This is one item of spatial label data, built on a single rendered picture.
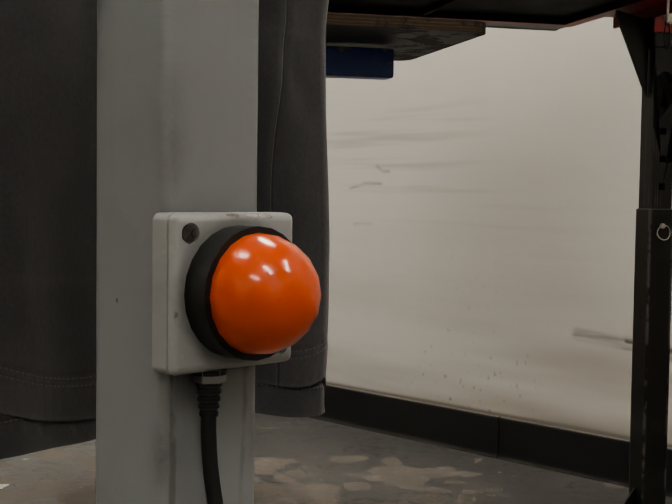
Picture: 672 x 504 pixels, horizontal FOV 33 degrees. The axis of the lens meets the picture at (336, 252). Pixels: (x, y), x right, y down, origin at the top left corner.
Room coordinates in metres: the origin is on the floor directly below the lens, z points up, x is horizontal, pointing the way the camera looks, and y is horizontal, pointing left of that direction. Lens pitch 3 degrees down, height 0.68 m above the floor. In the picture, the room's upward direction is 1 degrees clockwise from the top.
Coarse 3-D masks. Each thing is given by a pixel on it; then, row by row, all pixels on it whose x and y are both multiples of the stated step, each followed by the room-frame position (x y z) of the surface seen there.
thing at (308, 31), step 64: (0, 0) 0.62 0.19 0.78; (64, 0) 0.65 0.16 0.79; (320, 0) 0.80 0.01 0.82; (0, 64) 0.62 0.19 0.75; (64, 64) 0.66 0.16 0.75; (320, 64) 0.80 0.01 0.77; (0, 128) 0.63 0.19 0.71; (64, 128) 0.66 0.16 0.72; (320, 128) 0.80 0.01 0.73; (0, 192) 0.63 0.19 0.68; (64, 192) 0.66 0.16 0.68; (320, 192) 0.79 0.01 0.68; (0, 256) 0.63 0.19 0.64; (64, 256) 0.66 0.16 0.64; (320, 256) 0.79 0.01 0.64; (0, 320) 0.62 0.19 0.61; (64, 320) 0.66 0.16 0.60; (320, 320) 0.79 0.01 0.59; (0, 384) 0.62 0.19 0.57; (64, 384) 0.66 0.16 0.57; (256, 384) 0.77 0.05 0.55; (320, 384) 0.80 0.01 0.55; (0, 448) 0.62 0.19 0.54
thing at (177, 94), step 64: (128, 0) 0.37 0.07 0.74; (192, 0) 0.36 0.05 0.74; (256, 0) 0.38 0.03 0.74; (128, 64) 0.37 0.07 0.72; (192, 64) 0.36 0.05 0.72; (256, 64) 0.38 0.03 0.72; (128, 128) 0.37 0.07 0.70; (192, 128) 0.36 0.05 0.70; (256, 128) 0.38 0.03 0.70; (128, 192) 0.37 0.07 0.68; (192, 192) 0.36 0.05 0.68; (256, 192) 0.38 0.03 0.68; (128, 256) 0.36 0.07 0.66; (192, 256) 0.34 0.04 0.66; (128, 320) 0.36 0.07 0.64; (128, 384) 0.36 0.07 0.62; (192, 384) 0.36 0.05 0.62; (128, 448) 0.36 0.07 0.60; (192, 448) 0.36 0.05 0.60
